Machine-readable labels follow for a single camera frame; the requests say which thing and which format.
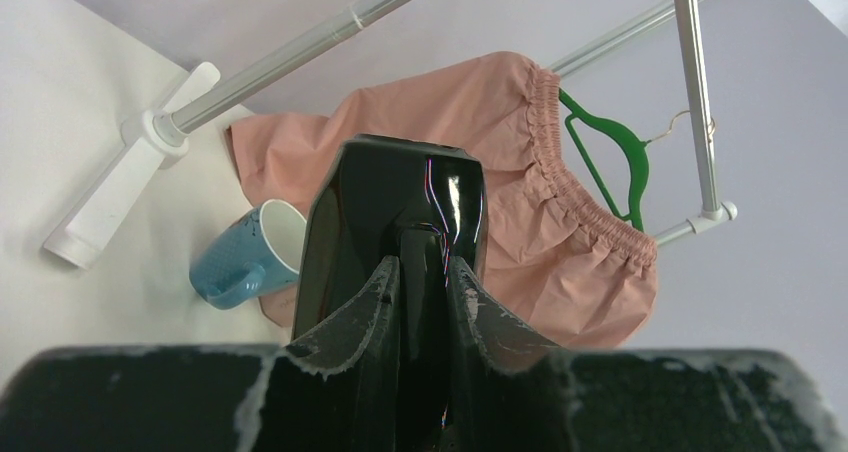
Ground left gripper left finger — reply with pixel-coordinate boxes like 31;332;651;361
1;257;400;451

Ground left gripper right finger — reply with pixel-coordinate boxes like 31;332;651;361
447;258;847;451

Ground blue mug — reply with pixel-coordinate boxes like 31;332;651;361
189;199;307;310

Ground black mug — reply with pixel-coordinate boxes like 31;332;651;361
293;134;488;446

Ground light pink mug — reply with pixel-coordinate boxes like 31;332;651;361
259;285;298;329

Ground pink shorts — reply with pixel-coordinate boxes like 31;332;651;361
228;51;658;347

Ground green hanger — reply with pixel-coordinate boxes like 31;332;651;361
557;87;650;232

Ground metal clothes rack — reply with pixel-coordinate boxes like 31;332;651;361
42;0;708;269

